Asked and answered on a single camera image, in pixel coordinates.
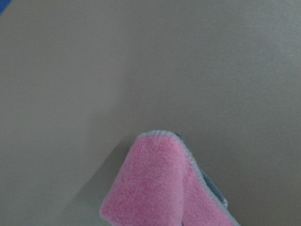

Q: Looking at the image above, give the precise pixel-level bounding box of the pink and grey cloth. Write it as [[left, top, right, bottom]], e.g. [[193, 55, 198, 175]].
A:
[[100, 130, 238, 226]]

